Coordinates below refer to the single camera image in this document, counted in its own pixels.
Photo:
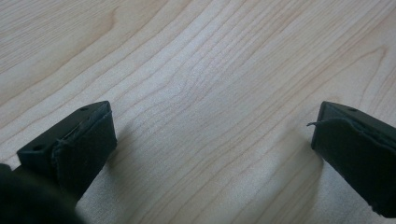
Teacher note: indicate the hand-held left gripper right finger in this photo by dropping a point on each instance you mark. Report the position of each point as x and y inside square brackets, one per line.
[358, 155]

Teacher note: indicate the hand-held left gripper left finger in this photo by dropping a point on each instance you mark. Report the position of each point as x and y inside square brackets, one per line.
[77, 146]

